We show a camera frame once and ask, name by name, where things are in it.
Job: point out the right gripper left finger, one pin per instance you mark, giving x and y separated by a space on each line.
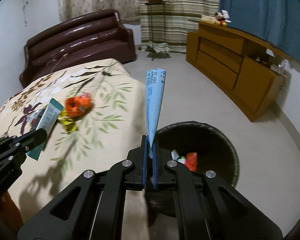
92 206

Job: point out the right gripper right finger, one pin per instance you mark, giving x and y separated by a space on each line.
207 207

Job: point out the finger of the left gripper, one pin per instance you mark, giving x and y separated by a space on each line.
31 140

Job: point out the white teal toothpaste box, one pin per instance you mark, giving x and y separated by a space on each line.
46 122

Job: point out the red plastic bag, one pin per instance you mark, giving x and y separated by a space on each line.
192 161

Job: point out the yellow foil wrapper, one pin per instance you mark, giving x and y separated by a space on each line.
67 122

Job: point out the green white wipes pack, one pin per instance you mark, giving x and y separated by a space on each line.
177 157

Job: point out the orange plastic bag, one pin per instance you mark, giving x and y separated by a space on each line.
78 105

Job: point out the light blue paper tube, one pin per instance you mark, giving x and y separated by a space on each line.
155 84

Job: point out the black wicker trash bin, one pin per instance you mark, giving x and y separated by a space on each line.
214 150

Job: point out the dark printed box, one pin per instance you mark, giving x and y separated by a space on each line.
34 118

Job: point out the floral beige tablecloth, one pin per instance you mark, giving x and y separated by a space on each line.
114 125

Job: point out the dark brown leather sofa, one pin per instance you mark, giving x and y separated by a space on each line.
91 37

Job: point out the wooden TV cabinet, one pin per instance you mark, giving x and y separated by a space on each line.
238 64

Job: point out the white router on cabinet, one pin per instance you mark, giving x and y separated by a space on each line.
280 69

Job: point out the black metal plant stand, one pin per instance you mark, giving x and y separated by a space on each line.
152 28

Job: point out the checkered cloth on stand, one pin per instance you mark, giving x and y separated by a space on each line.
158 47

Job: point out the small cardboard box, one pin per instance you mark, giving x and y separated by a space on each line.
208 19

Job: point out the Mickey Mouse plush toy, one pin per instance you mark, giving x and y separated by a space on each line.
220 20

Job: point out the blue curtain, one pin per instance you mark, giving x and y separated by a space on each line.
275 21

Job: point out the striped curtain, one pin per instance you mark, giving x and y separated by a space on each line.
179 14

